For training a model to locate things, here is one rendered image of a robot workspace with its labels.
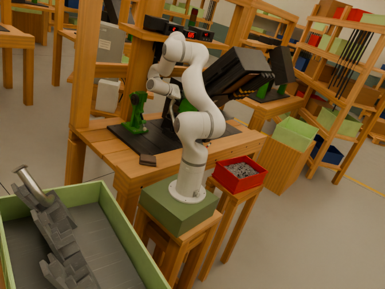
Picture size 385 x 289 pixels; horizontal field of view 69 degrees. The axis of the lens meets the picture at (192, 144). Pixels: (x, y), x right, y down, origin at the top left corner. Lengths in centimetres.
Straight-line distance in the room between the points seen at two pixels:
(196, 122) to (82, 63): 87
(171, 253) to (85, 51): 119
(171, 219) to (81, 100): 96
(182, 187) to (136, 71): 97
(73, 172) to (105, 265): 107
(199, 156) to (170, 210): 27
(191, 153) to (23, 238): 72
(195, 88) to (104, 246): 76
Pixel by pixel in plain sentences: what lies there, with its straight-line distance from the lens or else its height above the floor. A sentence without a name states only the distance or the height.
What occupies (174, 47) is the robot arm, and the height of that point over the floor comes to 157.
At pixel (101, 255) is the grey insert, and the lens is 122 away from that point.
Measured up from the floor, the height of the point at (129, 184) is 86.
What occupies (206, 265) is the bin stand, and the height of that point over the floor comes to 17.
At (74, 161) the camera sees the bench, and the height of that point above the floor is 63.
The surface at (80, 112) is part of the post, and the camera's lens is 191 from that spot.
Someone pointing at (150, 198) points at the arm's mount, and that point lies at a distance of 136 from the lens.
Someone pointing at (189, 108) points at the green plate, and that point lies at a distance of 198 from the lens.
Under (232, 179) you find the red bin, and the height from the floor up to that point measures 89.
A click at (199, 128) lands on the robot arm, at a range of 118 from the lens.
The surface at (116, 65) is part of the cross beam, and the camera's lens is 203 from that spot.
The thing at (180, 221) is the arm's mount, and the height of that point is 95.
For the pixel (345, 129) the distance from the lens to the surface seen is 441.
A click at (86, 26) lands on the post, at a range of 176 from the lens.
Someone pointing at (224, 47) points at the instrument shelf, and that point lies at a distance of 242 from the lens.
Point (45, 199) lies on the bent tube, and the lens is 109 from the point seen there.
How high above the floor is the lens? 178
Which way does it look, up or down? 26 degrees down
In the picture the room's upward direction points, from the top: 17 degrees clockwise
